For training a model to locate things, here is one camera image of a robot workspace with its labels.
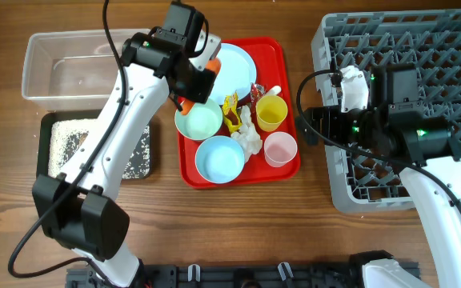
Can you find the pink plastic cup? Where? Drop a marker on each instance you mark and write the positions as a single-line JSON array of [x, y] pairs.
[[279, 149]]

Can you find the light blue plate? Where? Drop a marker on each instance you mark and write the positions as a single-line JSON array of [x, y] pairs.
[[237, 73]]

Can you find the yellow snack wrapper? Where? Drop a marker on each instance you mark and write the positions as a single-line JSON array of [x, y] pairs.
[[230, 114]]

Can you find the black waste tray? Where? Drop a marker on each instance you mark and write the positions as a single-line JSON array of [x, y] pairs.
[[45, 133]]

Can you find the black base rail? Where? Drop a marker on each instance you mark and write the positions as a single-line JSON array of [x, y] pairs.
[[326, 274]]

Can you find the green bowl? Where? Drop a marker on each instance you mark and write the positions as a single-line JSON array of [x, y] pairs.
[[202, 122]]

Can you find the white plastic spoon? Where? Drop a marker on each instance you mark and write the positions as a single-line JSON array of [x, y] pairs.
[[275, 90]]

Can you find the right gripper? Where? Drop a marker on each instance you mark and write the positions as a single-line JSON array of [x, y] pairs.
[[331, 115]]

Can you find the clear plastic bin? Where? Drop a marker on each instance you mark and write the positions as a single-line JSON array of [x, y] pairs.
[[71, 70]]

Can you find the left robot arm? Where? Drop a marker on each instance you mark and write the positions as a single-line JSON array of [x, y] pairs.
[[77, 208]]

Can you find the white tissue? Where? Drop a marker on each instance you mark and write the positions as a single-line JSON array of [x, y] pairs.
[[247, 136]]

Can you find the red snack wrapper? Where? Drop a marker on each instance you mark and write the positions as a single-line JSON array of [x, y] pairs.
[[257, 91]]

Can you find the orange carrot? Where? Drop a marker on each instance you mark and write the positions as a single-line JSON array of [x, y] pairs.
[[213, 65]]

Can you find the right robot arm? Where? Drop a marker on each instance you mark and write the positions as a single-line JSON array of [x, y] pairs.
[[381, 117]]

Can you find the blue bowl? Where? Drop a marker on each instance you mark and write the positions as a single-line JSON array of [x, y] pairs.
[[219, 159]]

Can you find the yellow plastic cup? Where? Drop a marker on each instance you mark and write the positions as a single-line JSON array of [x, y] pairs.
[[271, 111]]

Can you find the grey dishwasher rack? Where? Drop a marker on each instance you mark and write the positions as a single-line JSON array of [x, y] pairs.
[[429, 39]]

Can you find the red plastic tray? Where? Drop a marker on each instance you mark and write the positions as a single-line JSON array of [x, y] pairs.
[[268, 57]]

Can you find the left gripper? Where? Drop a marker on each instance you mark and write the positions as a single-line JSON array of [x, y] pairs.
[[202, 93]]

